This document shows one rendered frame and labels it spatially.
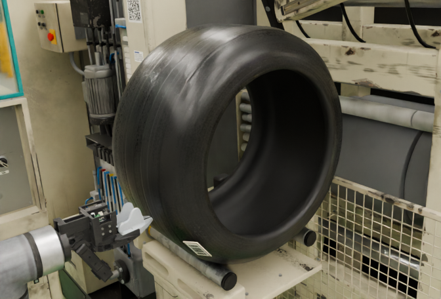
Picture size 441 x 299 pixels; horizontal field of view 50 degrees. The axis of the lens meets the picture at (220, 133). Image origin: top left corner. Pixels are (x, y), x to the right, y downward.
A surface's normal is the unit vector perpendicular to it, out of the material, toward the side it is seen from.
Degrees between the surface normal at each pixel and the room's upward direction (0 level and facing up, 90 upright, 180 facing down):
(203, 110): 84
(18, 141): 90
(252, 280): 0
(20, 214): 0
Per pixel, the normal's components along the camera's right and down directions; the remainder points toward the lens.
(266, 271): -0.05, -0.95
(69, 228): 0.61, 0.23
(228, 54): 0.15, -0.43
